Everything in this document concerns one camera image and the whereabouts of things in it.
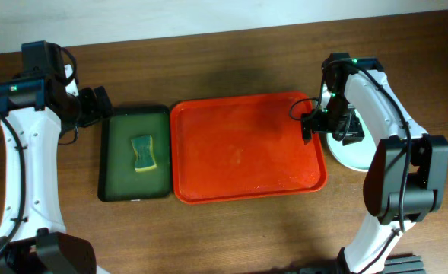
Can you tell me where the mint green plate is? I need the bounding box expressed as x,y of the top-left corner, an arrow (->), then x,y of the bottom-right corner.
320,83 -> 379,173

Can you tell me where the yellow green sponge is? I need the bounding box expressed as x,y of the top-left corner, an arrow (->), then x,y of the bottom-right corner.
131,135 -> 157,172

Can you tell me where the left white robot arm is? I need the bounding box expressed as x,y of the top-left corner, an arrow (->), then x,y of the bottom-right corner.
0,78 -> 113,273

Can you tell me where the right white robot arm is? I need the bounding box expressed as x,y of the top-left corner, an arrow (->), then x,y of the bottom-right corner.
297,53 -> 448,273

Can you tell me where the dark green tray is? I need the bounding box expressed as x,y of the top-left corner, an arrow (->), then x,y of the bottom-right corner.
98,105 -> 173,202

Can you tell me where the red plastic tray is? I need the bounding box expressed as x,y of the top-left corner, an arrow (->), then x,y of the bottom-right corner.
170,91 -> 328,205

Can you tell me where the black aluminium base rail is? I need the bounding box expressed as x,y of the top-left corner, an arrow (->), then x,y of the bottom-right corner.
292,255 -> 427,274

